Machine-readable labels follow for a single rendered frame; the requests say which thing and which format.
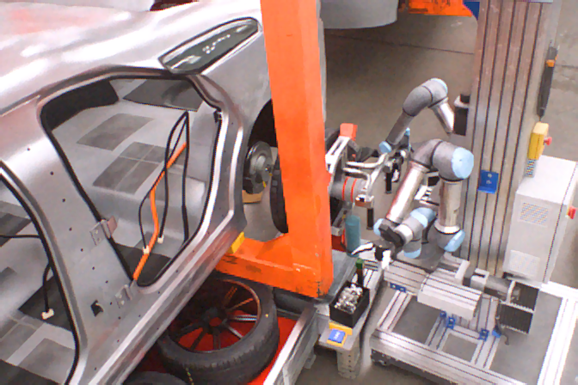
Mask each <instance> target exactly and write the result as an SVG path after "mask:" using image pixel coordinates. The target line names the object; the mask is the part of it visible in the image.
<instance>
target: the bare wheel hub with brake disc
mask: <svg viewBox="0 0 578 385"><path fill-rule="evenodd" d="M267 164H269V165H270V166H271V171H270V174H271V173H272V168H273V167H274V165H273V164H272V152H271V150H270V147H269V146H268V144H266V143H263V142H258V143H256V144H255V145H254V146H253V147H252V148H251V150H250V152H249V154H248V157H247V160H246V163H245V168H244V177H246V178H249V174H250V173H251V171H255V172H256V179H255V182H258V189H257V191H256V192H250V193H254V194H258V193H260V192H262V191H263V189H264V188H265V187H264V186H263V181H264V182H265V185H267V183H268V180H269V178H270V176H269V175H265V167H266V165H267Z"/></svg>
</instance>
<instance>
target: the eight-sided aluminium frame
mask: <svg viewBox="0 0 578 385"><path fill-rule="evenodd" d="M359 149H360V146H359V145H358V144H357V143H355V142H354V141H353V140H352V138H349V137H339V138H337V141H336V142H335V144H334V145H333V147H332V148H331V150H330V151H329V153H328V154H327V155H326V167H327V170H328V169H329V167H330V170H329V172H330V173H331V174H332V176H331V180H330V184H329V186H328V194H329V195H330V192H331V187H332V184H333V179H334V176H335V168H336V165H337V163H338V161H339V160H340V158H341V156H342V155H343V153H344V151H345V150H347V155H348V161H349V162H354V155H355V161H357V158H358V154H359ZM336 151H337V152H336ZM335 152H336V153H335ZM348 177H354V178H359V179H360V178H361V176H358V175H356V174H348ZM347 202H348V201H344V200H343V205H342V208H341V211H340V213H339V215H338V216H337V218H336V220H335V221H334V223H333V225H332V226H331V224H330V233H331V235H336V236H340V235H341V232H342V231H343V229H344V228H345V223H344V219H345V218H346V217H348V216H352V215H353V213H354V205H355V203H354V202H350V203H349V205H348V204H347ZM344 216H345V217H344ZM343 217H344V218H343ZM342 218H343V220H342ZM341 220H342V221H341ZM339 223H341V224H340V226H339V227H338V225H339ZM337 227H338V228H337Z"/></svg>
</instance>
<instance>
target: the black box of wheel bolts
mask: <svg viewBox="0 0 578 385"><path fill-rule="evenodd" d="M369 304H370V289H368V287H366V286H364V285H361V284H357V283H355V282H353V281H349V280H345V282H344V283H343V285H342V286H341V288H340V289H339V290H338V292H337V293H336V295H335V296H334V298H333V299H332V300H331V302H330V303H329V318H330V319H331V320H332V321H336V322H338V323H341V324H342V325H344V327H348V328H352V329H354V328H355V326H356V324H357V322H358V321H359V319H360V317H361V316H362V315H363V314H364V312H365V311H366V309H367V307H368V305H369Z"/></svg>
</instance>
